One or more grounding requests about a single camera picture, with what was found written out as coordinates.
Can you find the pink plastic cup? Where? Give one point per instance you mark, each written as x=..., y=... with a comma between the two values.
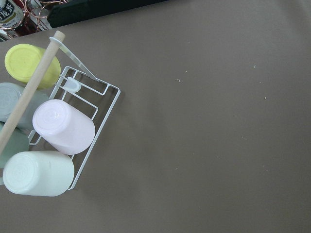
x=67, y=129

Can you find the green plastic cup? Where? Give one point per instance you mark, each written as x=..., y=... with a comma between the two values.
x=18, y=142

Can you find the white plastic cup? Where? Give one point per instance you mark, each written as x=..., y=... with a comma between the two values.
x=38, y=173

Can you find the yellow plastic cup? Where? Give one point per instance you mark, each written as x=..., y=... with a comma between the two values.
x=21, y=61

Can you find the grey plastic cup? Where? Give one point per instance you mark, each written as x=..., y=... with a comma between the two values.
x=10, y=93

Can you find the white wire cup rack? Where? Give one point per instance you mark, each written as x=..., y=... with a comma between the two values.
x=62, y=87

